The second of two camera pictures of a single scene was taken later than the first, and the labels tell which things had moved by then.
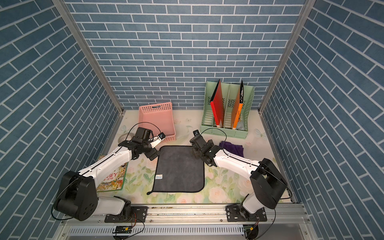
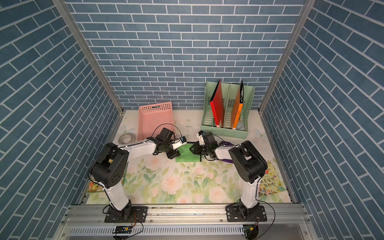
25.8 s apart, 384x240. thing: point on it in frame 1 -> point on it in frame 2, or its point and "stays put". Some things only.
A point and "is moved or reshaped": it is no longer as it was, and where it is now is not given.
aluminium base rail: [285, 221] stays put
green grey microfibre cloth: [178, 170] is moved or reshaped
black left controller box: [123, 229] stays put
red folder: [216, 105] stays put
